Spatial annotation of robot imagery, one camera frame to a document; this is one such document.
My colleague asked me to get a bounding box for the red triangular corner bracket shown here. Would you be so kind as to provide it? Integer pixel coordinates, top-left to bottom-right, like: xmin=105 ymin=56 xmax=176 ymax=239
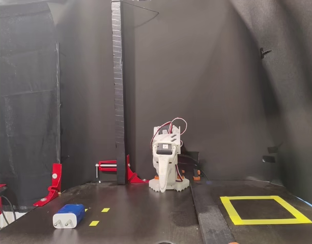
xmin=126 ymin=154 xmax=150 ymax=184

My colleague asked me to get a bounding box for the black rail strip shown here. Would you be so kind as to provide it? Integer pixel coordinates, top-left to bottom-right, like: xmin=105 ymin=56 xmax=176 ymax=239
xmin=190 ymin=181 xmax=235 ymax=244

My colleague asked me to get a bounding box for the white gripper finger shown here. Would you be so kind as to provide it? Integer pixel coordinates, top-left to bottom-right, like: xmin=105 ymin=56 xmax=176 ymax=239
xmin=163 ymin=155 xmax=173 ymax=193
xmin=157 ymin=155 xmax=165 ymax=193

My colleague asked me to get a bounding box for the black mesh curtain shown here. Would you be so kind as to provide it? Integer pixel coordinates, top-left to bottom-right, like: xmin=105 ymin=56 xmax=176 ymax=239
xmin=0 ymin=2 xmax=62 ymax=210

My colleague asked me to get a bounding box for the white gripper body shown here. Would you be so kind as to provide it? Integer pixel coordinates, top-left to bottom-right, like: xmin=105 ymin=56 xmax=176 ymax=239
xmin=152 ymin=141 xmax=178 ymax=169

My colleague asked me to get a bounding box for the yellow tape square outline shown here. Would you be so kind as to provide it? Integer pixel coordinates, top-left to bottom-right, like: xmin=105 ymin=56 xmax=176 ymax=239
xmin=219 ymin=195 xmax=312 ymax=226

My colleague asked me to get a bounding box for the black foam post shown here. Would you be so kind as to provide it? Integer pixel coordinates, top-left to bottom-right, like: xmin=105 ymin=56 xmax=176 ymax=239
xmin=111 ymin=1 xmax=127 ymax=185

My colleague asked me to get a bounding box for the thin black hanging wire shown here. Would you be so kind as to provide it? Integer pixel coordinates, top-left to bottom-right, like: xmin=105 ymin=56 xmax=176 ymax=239
xmin=122 ymin=1 xmax=160 ymax=28

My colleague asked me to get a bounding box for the black power cable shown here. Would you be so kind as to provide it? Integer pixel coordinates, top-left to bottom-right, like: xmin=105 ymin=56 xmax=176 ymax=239
xmin=180 ymin=155 xmax=209 ymax=178

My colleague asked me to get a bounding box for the black clip on backdrop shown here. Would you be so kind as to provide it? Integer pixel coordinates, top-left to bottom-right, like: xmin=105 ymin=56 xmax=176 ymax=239
xmin=259 ymin=47 xmax=272 ymax=59

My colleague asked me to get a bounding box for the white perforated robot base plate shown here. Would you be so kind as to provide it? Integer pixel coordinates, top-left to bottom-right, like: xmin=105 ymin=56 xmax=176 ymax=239
xmin=148 ymin=176 xmax=190 ymax=193

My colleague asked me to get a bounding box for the thin black cable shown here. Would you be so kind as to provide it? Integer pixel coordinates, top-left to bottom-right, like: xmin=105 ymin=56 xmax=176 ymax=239
xmin=0 ymin=195 xmax=17 ymax=231

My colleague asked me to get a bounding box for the red angle bracket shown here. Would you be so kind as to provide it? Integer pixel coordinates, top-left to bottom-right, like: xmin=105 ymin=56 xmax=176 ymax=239
xmin=33 ymin=163 xmax=63 ymax=207

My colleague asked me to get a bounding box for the red screw clamp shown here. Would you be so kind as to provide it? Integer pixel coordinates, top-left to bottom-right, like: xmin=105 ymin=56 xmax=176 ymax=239
xmin=95 ymin=160 xmax=118 ymax=184

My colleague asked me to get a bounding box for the blue and white charger block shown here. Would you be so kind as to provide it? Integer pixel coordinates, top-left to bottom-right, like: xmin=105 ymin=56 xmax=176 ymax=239
xmin=52 ymin=203 xmax=86 ymax=230

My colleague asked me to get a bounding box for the red white gripper servo cable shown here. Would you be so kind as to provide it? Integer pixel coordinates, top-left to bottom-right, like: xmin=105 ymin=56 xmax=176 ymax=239
xmin=171 ymin=117 xmax=188 ymax=136

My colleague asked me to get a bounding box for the red white base servo cable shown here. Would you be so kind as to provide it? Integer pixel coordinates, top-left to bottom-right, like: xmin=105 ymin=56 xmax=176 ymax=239
xmin=175 ymin=164 xmax=185 ymax=182

